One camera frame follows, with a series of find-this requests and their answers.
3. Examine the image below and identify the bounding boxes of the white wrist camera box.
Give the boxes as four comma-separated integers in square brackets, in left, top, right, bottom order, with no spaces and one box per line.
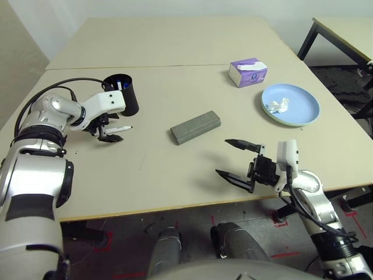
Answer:
[69,90,126,131]
[276,139,300,193]

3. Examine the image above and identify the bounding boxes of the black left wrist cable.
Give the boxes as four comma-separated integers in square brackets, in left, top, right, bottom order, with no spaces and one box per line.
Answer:
[14,77,113,138]

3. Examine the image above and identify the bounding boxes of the grey glasses case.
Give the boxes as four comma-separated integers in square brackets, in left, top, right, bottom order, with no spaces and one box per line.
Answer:
[170,110,221,146]

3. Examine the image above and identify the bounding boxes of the white tissue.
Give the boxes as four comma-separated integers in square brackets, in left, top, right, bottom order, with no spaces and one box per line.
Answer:
[268,98,290,114]

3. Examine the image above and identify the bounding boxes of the grey left robot foot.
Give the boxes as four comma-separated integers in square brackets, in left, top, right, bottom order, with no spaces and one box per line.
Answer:
[148,226,183,277]

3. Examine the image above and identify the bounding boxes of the grey robot torso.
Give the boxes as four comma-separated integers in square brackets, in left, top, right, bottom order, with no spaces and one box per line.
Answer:
[145,259,324,280]

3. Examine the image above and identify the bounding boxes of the grey right robot foot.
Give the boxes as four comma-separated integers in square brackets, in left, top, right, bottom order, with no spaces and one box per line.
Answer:
[210,222,270,262]

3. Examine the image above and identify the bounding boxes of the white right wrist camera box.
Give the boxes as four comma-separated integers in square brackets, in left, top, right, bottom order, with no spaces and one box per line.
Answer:
[276,139,300,193]

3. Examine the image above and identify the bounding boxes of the white marker black cap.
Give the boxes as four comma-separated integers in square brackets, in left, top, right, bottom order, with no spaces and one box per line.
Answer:
[104,125,134,134]

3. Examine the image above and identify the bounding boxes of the beige side table black legs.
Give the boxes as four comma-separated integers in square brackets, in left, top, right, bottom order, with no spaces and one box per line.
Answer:
[297,16,373,67]

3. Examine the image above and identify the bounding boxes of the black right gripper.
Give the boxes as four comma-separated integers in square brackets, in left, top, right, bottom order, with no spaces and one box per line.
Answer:
[215,138,281,194]

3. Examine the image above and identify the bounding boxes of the purple tissue box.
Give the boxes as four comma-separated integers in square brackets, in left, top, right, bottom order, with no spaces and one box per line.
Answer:
[228,58,268,88]

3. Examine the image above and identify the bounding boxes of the grey robot foot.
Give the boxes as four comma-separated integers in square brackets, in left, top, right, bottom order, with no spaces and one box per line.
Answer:
[210,222,270,262]
[148,226,183,277]

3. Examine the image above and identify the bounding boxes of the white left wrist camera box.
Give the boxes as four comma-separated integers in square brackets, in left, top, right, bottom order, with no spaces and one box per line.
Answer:
[69,90,126,131]

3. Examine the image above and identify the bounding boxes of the black plastic cup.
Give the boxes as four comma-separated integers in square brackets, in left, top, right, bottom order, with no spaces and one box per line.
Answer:
[103,73,140,117]

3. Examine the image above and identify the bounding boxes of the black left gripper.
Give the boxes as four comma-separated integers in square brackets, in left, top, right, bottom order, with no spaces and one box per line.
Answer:
[86,113,124,144]

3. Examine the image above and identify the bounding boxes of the blue plate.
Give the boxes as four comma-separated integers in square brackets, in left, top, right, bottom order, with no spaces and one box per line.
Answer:
[261,83,321,127]

